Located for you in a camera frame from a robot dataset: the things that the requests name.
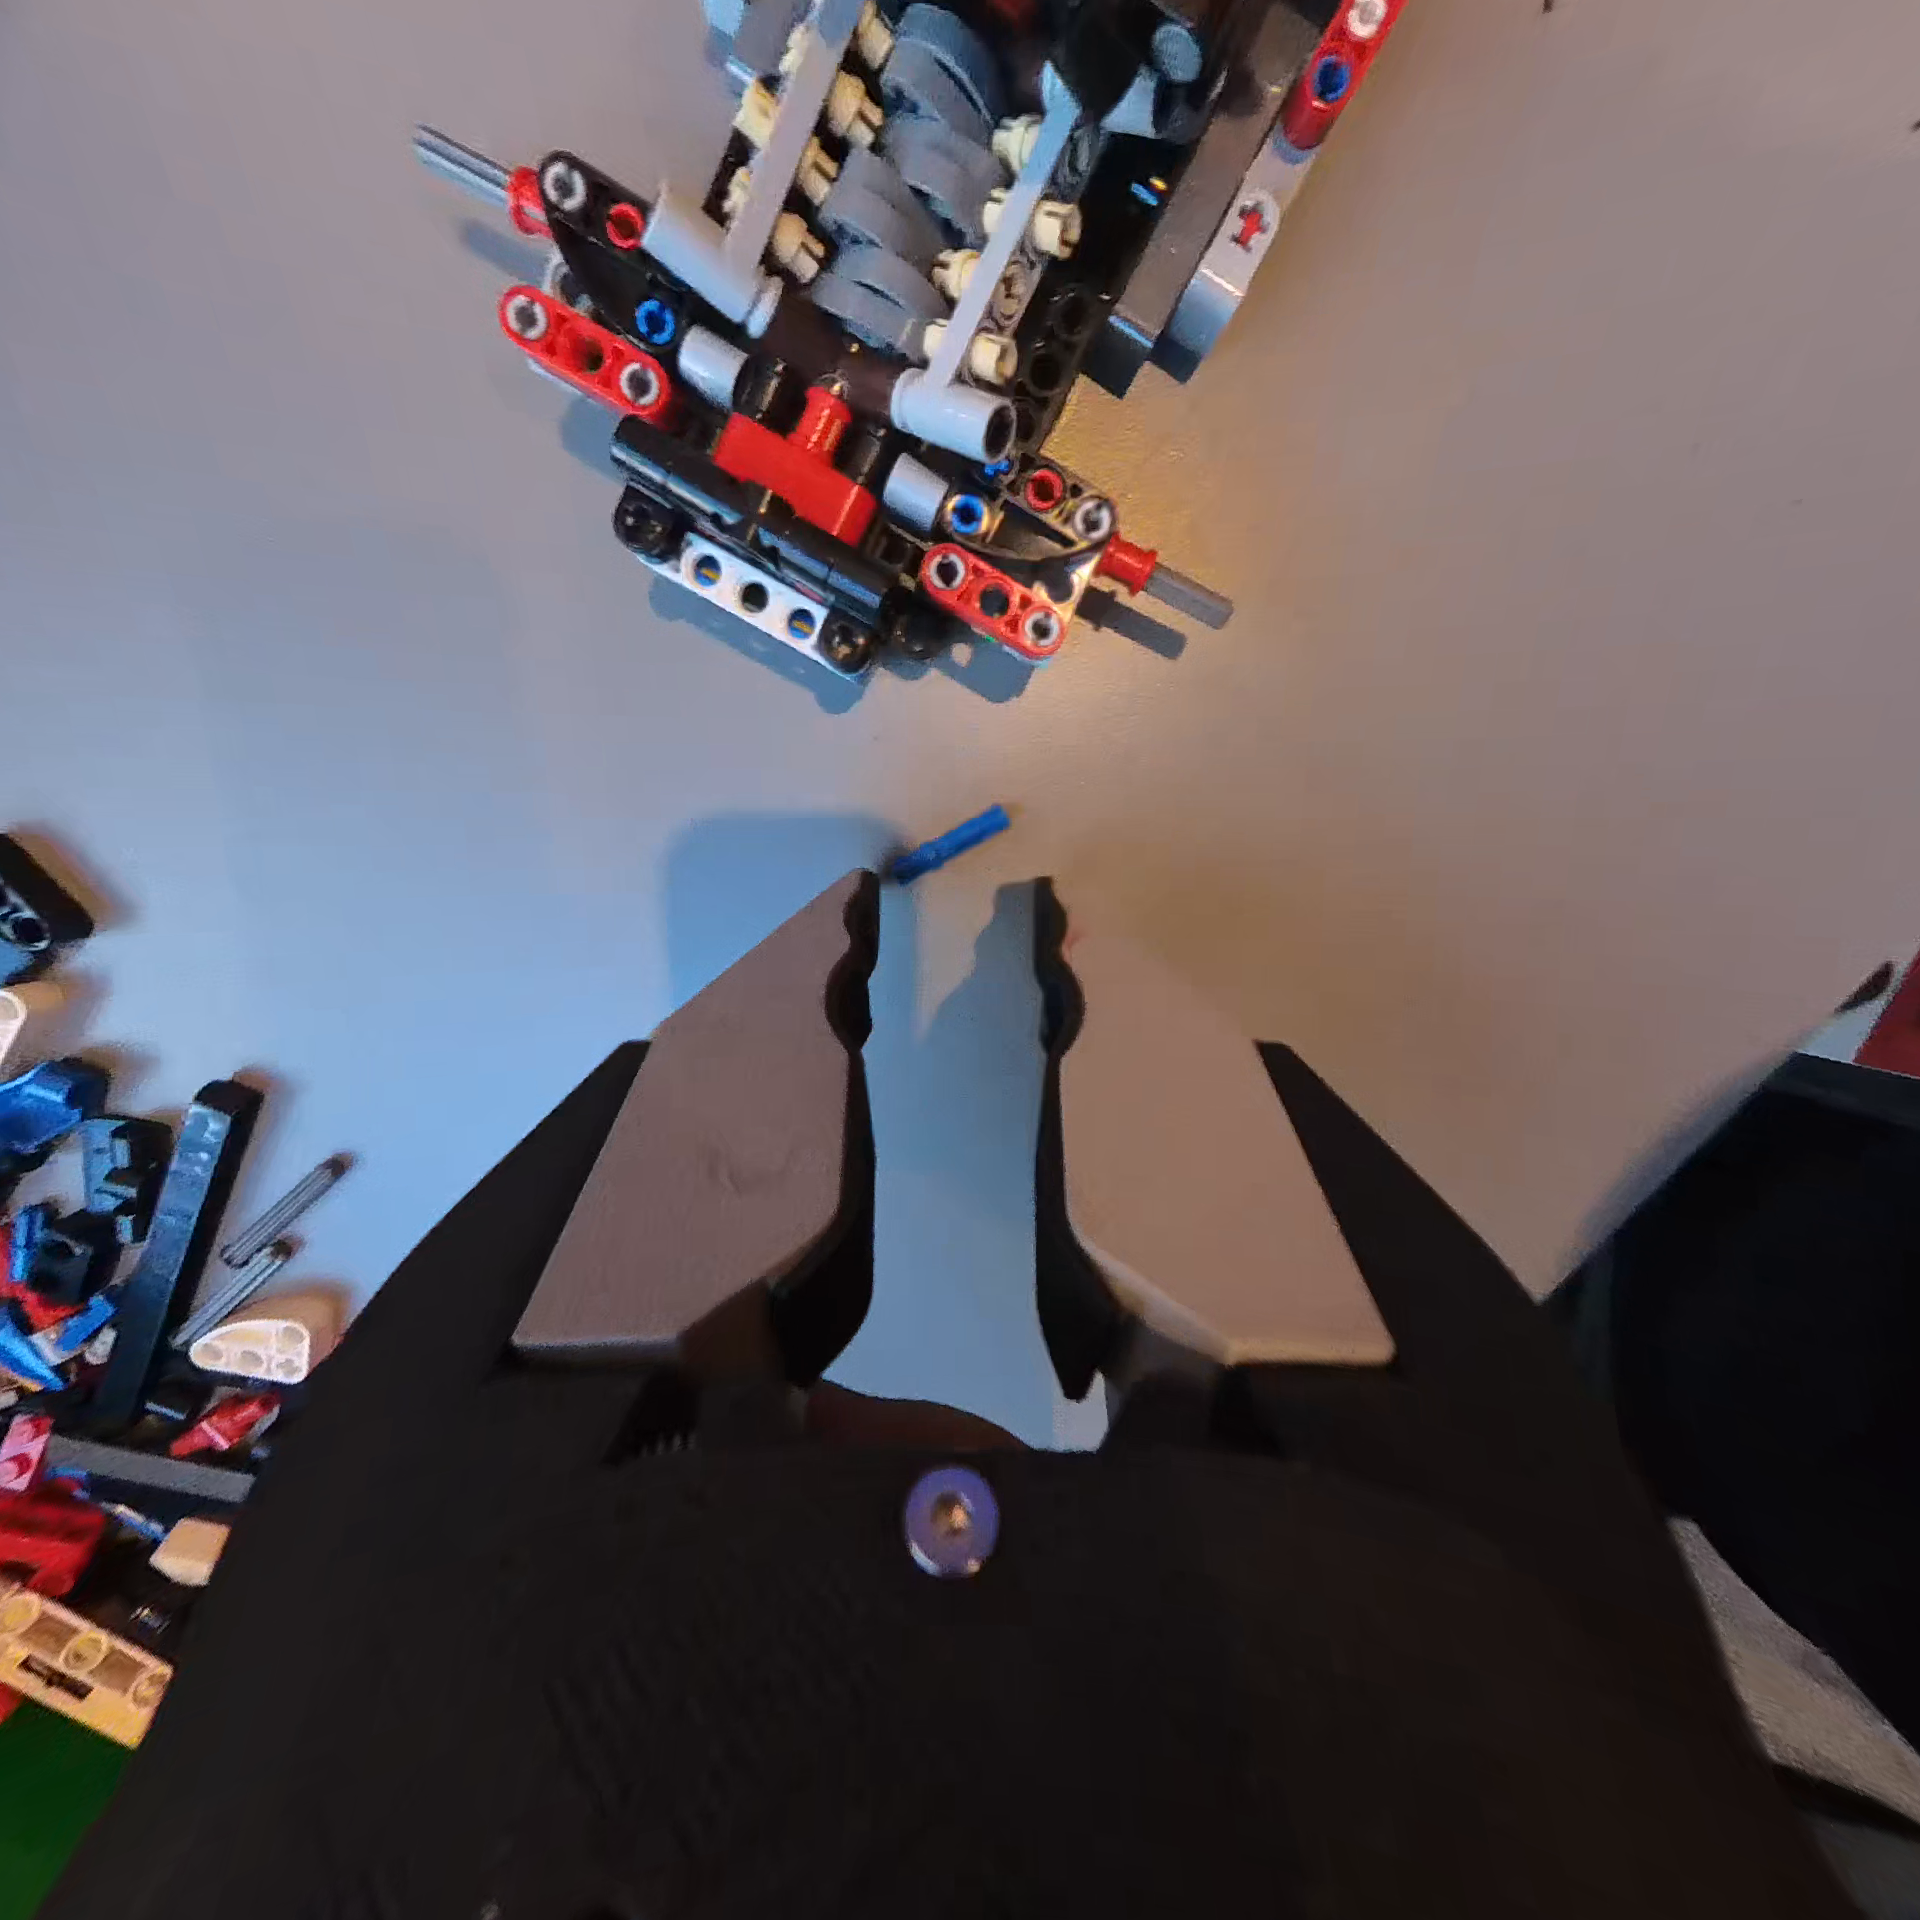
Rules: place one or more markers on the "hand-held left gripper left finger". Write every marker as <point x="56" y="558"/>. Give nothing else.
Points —
<point x="708" y="1186"/>

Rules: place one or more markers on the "grey desk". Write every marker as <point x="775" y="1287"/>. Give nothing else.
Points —
<point x="377" y="749"/>

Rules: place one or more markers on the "toy brick car model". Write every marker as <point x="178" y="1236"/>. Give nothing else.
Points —
<point x="898" y="301"/>

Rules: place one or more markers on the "pile of loose toy bricks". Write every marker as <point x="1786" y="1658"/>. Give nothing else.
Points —
<point x="91" y="1291"/>

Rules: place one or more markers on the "green storage bin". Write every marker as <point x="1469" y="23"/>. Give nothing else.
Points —
<point x="45" y="1818"/>

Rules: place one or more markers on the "blue toy pin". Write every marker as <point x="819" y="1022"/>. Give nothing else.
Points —
<point x="953" y="844"/>

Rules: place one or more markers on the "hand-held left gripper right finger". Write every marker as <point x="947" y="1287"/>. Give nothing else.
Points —
<point x="1201" y="1199"/>

